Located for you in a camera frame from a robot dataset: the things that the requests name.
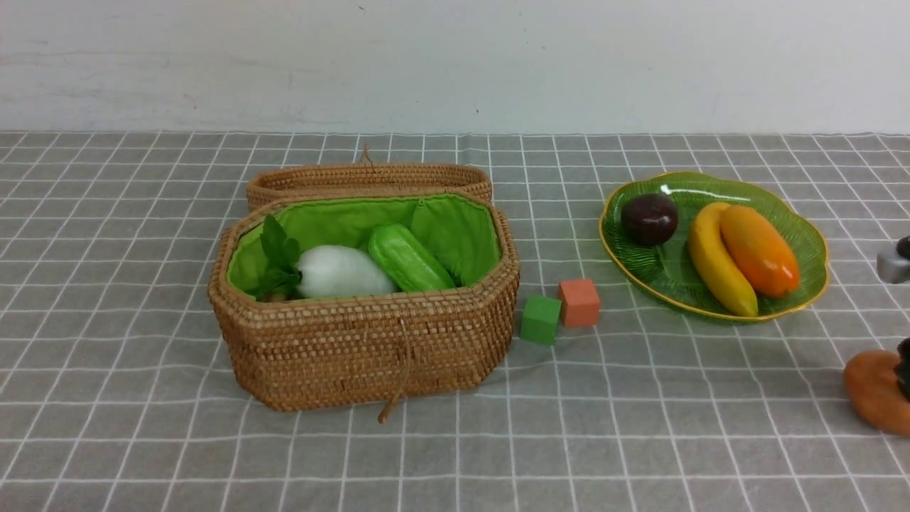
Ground yellow toy banana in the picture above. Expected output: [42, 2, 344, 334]
[687, 202, 759, 318]

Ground green toy cucumber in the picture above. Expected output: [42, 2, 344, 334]
[368, 223, 456, 292]

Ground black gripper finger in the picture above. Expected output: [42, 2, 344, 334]
[894, 338, 910, 400]

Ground woven rattan basket green lining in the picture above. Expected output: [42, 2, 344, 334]
[208, 189, 520, 411]

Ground green glass leaf plate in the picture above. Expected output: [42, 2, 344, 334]
[600, 172, 831, 324]

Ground grey checked tablecloth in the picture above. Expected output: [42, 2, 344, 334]
[1, 132, 909, 511]

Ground white toy radish green leaves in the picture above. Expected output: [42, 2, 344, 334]
[250, 214, 399, 302]

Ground orange foam cube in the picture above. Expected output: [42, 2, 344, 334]
[558, 278, 601, 328]

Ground dark purple toy passionfruit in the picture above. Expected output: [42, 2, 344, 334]
[620, 193, 679, 246]

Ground green foam cube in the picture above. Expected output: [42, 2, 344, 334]
[519, 294, 562, 346]

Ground orange toy mango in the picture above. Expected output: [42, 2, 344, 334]
[719, 205, 801, 299]

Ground brown toy potato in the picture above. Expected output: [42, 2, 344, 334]
[844, 349, 909, 438]

